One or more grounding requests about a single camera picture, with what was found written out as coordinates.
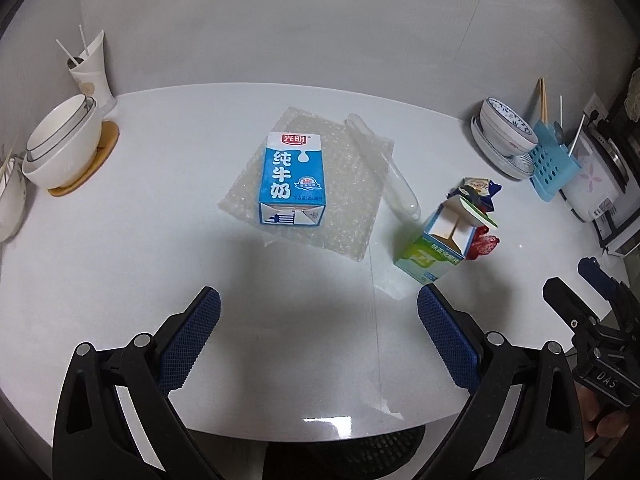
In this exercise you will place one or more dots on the blue striped plate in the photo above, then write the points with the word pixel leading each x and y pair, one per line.
pixel 515 167

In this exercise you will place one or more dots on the large white bowl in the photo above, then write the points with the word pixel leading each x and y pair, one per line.
pixel 70 165

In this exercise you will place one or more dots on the tall white paper holder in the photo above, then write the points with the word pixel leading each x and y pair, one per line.
pixel 95 80

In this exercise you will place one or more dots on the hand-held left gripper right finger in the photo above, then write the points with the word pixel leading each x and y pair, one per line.
pixel 445 340

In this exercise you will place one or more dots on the metal spoon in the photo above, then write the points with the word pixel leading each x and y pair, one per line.
pixel 558 132

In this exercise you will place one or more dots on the blue snack wrapper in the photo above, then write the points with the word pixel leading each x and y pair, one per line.
pixel 481 187

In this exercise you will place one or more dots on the long wooden chopstick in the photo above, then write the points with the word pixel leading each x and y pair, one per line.
pixel 545 102
pixel 541 102

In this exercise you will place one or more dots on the person's right hand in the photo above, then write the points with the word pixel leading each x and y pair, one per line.
pixel 602 415

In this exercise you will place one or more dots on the red net bag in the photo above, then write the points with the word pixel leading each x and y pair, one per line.
pixel 485 245

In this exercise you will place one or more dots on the beige hanging cloth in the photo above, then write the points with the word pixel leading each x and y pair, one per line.
pixel 632 92

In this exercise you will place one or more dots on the round wooden coaster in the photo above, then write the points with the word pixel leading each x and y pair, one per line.
pixel 108 145

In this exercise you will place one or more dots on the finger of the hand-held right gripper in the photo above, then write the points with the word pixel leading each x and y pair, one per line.
pixel 597 274
pixel 565 300

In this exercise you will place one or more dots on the clear plastic tube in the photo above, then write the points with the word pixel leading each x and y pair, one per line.
pixel 395 185

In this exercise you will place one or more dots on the white rice cooker pink flowers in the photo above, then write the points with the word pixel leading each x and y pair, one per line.
pixel 595 180

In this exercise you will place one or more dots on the stacked patterned bowls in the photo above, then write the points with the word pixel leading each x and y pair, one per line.
pixel 507 142

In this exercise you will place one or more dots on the blue floral bowl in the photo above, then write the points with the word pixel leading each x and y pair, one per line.
pixel 505 115

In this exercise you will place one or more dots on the white bowl with chopsticks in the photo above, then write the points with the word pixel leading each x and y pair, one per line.
pixel 10 205

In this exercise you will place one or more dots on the blue plastic utensil holder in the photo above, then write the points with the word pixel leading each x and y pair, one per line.
pixel 550 170

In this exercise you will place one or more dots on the blue white milk carton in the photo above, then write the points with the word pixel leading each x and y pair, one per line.
pixel 290 180

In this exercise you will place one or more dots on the black trash bin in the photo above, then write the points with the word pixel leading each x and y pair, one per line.
pixel 375 455

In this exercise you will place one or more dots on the green white medicine box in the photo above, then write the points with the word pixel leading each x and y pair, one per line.
pixel 430 260

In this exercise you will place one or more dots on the clear bubble wrap sheet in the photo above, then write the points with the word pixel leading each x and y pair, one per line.
pixel 350 210

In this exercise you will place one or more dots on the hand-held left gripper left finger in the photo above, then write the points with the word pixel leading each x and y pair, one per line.
pixel 192 340

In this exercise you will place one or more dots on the wall socket with black plug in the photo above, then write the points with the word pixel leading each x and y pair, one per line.
pixel 595 106

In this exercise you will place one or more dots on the white bowl black rim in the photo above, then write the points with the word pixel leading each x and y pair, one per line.
pixel 57 125

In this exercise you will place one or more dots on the white plastic stick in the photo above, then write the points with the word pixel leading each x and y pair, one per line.
pixel 83 40
pixel 67 52

